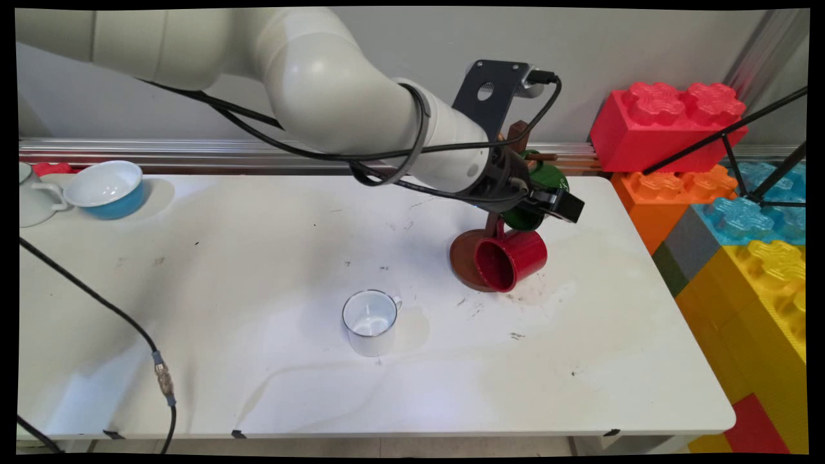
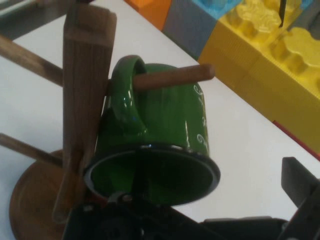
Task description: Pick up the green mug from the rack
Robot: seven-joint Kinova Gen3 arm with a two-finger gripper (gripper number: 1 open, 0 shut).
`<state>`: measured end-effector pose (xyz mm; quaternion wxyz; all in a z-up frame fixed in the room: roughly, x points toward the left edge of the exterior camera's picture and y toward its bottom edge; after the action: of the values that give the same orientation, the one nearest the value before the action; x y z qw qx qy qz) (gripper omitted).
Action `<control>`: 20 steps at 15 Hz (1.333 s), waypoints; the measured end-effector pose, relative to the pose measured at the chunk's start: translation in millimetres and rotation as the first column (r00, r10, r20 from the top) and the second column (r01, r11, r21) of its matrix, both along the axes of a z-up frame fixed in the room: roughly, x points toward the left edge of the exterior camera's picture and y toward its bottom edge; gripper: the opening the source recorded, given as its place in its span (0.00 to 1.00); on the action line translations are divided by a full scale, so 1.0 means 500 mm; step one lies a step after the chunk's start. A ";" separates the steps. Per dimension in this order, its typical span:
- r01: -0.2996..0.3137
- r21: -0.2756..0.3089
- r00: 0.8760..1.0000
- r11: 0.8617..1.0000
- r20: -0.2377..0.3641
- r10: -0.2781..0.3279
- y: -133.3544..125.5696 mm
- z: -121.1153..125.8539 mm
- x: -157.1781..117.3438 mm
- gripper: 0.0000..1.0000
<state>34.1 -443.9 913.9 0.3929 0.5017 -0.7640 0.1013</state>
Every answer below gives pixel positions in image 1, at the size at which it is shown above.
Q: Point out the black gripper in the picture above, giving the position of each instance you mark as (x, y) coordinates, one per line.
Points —
(499, 174)

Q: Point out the green enamel mug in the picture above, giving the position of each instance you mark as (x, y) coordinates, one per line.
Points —
(549, 175)

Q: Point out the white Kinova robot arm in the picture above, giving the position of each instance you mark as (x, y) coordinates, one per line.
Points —
(322, 84)

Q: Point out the red enamel mug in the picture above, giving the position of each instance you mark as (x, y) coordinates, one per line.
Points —
(519, 254)

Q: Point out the giant orange toy brick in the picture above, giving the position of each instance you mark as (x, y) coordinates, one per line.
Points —
(651, 200)

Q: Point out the giant red toy brick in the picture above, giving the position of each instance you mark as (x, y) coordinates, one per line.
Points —
(644, 135)

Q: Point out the brown wooden mug tree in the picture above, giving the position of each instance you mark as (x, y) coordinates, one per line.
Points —
(461, 258)

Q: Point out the giant grey toy brick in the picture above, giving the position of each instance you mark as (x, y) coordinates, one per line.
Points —
(689, 241)

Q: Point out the giant blue toy brick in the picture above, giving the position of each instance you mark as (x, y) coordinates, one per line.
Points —
(741, 222)

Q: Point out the black tripod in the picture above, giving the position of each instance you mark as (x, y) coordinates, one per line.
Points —
(728, 134)

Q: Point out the giant yellow toy brick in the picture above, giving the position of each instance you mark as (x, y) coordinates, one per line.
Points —
(741, 322)

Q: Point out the white enamel mug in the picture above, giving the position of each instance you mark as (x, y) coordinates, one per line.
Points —
(370, 322)

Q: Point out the flat red toy brick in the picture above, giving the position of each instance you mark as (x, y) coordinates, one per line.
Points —
(754, 425)

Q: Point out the blue enamel bowl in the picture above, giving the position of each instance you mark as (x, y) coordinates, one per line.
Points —
(106, 187)

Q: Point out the small red block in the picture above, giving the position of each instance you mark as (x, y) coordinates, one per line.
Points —
(51, 167)

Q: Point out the white enamel cup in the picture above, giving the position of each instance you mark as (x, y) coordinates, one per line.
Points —
(35, 200)

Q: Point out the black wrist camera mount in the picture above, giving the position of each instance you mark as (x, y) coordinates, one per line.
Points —
(496, 96)

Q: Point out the aluminium post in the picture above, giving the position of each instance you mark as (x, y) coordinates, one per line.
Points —
(767, 51)

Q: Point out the aluminium rail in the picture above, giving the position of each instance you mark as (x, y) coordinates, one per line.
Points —
(161, 154)

